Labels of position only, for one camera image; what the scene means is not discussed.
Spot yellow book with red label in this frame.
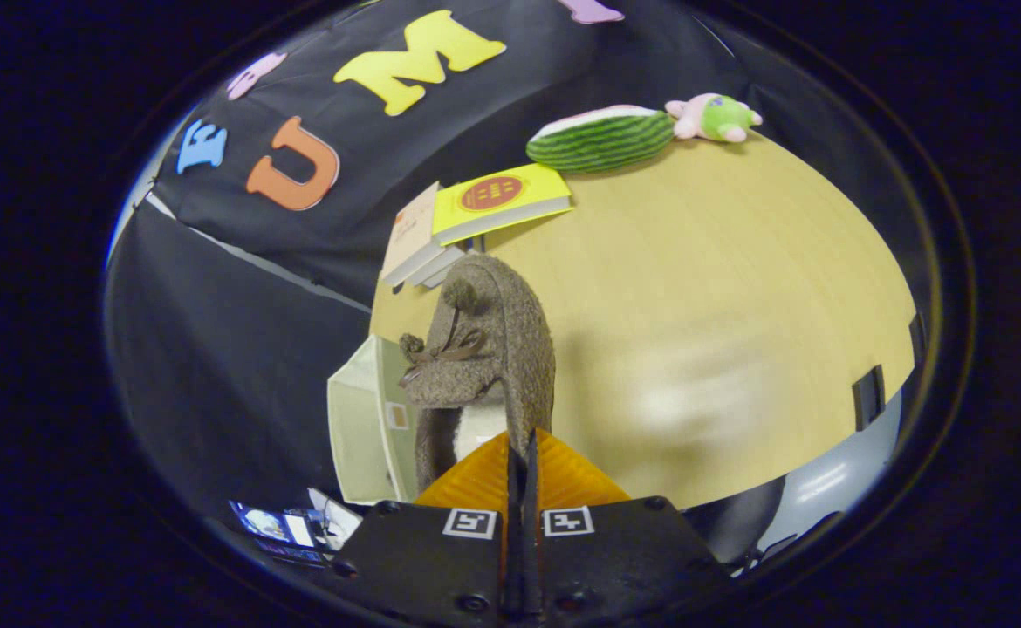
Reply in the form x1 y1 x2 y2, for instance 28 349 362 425
432 163 574 247

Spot black table clamp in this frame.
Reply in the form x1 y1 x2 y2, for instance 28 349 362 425
853 366 887 431

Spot brown fuzzy shoe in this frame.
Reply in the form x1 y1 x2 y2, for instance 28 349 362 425
399 253 557 494

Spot white book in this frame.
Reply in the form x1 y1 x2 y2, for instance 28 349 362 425
410 244 468 285
428 247 476 289

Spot pale green fabric storage box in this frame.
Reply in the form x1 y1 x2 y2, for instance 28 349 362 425
327 334 424 505

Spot beige cover book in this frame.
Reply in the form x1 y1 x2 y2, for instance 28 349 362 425
380 181 446 287

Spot pink and green plush toy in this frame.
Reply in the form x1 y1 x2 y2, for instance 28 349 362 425
665 92 763 143

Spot watermelon slice plush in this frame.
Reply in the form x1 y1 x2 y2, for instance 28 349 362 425
525 105 677 174

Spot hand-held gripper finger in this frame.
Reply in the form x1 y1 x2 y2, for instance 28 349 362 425
332 430 520 622
524 427 730 622

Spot blue printed carton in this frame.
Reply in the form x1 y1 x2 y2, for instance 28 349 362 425
230 500 315 550

